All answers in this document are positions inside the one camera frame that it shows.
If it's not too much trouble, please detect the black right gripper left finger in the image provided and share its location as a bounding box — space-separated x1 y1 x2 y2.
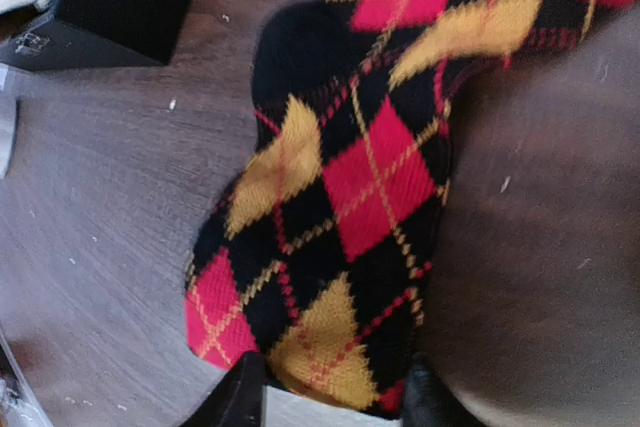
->
180 352 266 427

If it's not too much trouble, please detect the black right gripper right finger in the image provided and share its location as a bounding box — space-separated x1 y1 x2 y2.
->
402 361 485 427

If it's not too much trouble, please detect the red orange argyle sock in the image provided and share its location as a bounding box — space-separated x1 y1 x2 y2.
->
185 0 636 420

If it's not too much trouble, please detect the black box with glass lid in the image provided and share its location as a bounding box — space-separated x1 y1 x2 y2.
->
1 0 191 72

